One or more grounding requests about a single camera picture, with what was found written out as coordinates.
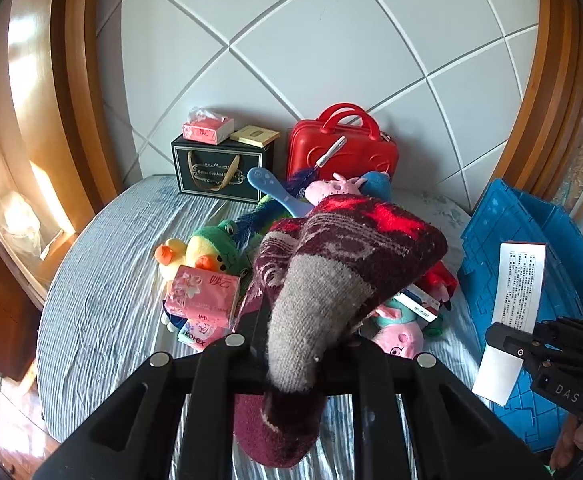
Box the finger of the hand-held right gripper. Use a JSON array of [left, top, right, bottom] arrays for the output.
[[485, 322, 540, 366], [536, 316, 583, 361]]

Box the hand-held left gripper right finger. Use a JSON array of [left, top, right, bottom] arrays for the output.
[[321, 335, 547, 480]]

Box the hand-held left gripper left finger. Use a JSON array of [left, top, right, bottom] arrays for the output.
[[31, 305, 273, 480]]

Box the white printed medicine box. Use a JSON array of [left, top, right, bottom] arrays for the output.
[[471, 242, 547, 406]]

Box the blue plastic storage container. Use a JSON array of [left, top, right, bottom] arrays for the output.
[[459, 179, 583, 453]]

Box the maroon patterned sock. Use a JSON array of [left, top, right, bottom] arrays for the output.
[[234, 195, 448, 468]]

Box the person's right hand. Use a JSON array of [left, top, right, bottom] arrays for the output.
[[550, 412, 583, 471]]

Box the pink Kotex pack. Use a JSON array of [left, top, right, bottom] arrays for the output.
[[177, 317, 223, 352]]

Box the pig plush with glasses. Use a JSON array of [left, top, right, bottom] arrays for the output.
[[369, 297, 427, 360]]

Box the large pink tissue pack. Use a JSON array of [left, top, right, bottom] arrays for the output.
[[165, 266, 242, 331]]

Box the white blue-striped long box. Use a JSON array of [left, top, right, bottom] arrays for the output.
[[391, 287, 443, 322]]

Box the pig plush red dress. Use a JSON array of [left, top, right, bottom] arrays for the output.
[[419, 259, 460, 312]]

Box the yellow duck plush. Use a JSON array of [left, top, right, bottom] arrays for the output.
[[154, 237, 222, 282]]

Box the green frog plush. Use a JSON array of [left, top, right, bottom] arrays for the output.
[[191, 219, 253, 281]]

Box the blue striped bed mat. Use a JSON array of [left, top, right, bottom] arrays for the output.
[[36, 175, 477, 480]]

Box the light blue plastic toy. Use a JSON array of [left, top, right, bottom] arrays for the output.
[[247, 167, 313, 217]]

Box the dark gift box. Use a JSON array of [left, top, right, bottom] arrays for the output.
[[171, 134, 276, 204]]

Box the pig plush blue dress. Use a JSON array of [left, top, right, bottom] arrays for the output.
[[361, 171, 393, 202]]

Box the wooden nightstand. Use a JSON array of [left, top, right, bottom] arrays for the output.
[[0, 220, 43, 383]]

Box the red hard-shell suitcase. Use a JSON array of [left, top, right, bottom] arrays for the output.
[[286, 103, 400, 187]]

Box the flat yellow box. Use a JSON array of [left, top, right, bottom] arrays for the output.
[[230, 125, 280, 149]]

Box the small pink tissue box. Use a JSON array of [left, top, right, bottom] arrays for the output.
[[182, 106, 236, 146]]

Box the white padded headboard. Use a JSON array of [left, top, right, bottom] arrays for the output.
[[96, 0, 542, 211]]

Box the wooden headboard frame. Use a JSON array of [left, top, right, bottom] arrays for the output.
[[1, 0, 583, 241]]

